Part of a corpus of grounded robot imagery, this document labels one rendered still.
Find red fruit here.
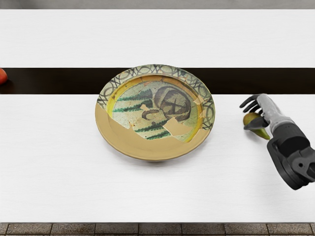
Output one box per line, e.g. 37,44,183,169
0,67,8,86

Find green pear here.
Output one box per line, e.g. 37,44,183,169
243,112,271,141

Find patterned tan ceramic plate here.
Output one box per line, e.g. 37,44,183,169
94,64,216,162

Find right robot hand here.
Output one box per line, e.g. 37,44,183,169
239,93,295,131

